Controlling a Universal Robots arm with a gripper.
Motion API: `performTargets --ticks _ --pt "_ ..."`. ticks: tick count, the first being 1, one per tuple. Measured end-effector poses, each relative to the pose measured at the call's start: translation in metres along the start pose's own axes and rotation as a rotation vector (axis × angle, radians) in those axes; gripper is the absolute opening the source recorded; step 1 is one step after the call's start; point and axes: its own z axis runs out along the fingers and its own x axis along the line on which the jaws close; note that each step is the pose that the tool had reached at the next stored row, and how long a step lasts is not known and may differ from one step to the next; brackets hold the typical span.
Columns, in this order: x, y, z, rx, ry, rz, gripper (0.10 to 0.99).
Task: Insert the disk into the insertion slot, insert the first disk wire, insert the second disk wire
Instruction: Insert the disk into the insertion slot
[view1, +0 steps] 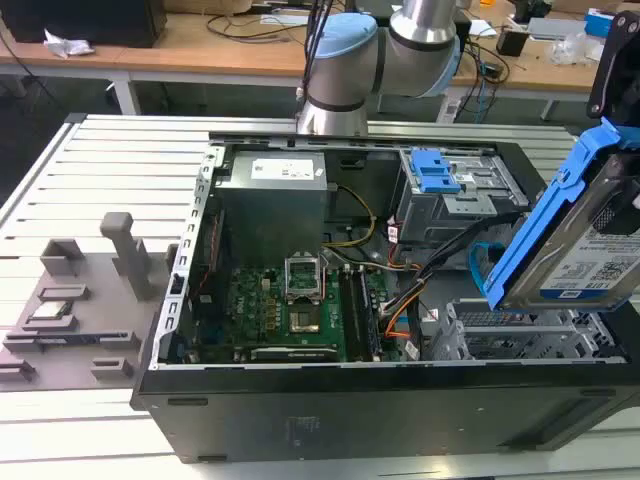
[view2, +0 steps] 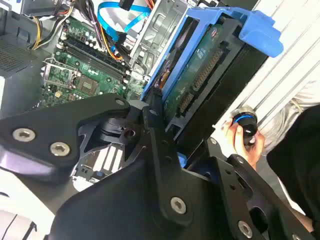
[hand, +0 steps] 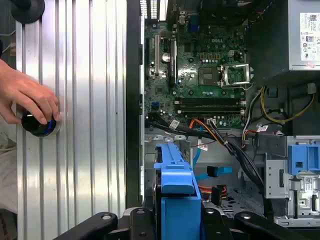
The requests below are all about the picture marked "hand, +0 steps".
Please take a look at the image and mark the black round foot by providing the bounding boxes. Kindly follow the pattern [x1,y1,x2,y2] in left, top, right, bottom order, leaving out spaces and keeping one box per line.
[10,0,46,25]

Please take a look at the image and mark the black RAM slot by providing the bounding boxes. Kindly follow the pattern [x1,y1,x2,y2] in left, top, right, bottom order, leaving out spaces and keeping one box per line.
[174,97,246,105]
[176,106,246,115]

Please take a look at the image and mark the black cable bundle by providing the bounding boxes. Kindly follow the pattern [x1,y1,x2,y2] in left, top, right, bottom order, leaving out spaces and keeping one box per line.
[148,112,275,221]

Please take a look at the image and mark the white expansion slot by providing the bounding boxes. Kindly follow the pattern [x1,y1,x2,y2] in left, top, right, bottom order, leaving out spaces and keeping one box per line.
[154,34,161,76]

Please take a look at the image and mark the socket locking lever wire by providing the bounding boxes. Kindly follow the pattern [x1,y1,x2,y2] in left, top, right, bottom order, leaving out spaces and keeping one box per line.
[220,74,255,91]

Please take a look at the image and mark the black expansion slot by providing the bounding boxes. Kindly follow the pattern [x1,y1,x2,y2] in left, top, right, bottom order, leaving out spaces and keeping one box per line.
[168,39,179,88]

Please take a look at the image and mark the person's pale garment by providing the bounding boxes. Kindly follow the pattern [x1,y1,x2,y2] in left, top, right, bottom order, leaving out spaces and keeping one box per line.
[0,121,19,215]

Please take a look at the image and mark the grey power supply with labels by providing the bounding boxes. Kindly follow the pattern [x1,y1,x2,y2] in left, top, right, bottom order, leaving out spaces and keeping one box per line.
[287,0,320,72]

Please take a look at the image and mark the orange flat wire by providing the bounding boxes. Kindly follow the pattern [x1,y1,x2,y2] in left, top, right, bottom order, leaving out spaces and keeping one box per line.
[189,118,226,146]

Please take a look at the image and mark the black open PC case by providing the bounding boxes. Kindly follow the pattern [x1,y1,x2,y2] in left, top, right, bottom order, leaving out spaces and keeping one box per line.
[124,0,320,240]

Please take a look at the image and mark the metal disk bay blue latch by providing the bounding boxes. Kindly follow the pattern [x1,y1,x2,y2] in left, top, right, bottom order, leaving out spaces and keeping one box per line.
[264,135,320,228]

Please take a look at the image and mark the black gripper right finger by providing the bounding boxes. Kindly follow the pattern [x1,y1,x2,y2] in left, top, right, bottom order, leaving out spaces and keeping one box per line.
[202,207,305,240]

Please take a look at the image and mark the disk power wire black plug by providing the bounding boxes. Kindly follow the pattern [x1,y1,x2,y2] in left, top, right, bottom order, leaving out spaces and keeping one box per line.
[198,184,229,206]

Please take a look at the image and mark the blue flat disk wire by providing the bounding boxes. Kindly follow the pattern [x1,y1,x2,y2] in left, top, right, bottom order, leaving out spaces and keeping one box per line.
[191,145,234,181]

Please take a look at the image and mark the metal socket cover frame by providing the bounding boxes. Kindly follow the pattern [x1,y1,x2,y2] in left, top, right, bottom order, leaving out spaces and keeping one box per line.
[220,63,251,88]

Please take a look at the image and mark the round black tool blue ring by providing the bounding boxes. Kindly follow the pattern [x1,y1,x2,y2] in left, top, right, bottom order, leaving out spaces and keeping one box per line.
[20,111,58,138]

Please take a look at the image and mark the CPU socket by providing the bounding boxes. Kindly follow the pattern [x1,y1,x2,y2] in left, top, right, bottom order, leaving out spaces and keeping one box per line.
[198,65,221,86]

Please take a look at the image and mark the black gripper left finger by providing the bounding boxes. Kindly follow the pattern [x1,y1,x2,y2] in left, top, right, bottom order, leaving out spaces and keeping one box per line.
[53,206,162,240]

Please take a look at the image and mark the person's bare hand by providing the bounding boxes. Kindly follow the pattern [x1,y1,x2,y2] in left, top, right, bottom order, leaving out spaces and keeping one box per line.
[0,58,62,125]

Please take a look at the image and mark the yellow wire bundle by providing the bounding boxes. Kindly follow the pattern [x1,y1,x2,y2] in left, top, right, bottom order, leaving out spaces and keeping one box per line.
[259,85,316,124]

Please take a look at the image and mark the hard disk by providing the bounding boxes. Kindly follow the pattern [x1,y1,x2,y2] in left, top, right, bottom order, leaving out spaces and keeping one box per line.
[143,141,204,240]

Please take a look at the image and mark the green Dell motherboard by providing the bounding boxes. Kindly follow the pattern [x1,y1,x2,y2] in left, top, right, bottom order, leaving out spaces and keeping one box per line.
[144,21,249,129]

